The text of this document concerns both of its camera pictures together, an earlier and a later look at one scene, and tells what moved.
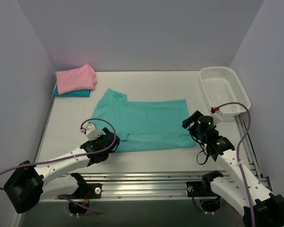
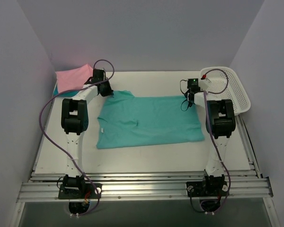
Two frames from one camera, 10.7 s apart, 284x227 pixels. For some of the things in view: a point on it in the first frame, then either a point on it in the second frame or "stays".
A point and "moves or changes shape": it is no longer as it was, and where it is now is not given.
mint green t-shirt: x=146 y=126 moves or changes shape
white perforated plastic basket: x=221 y=86 stays
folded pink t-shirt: x=82 y=78 stays
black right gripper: x=190 y=122 to x=189 y=97
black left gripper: x=108 y=138 to x=106 y=89
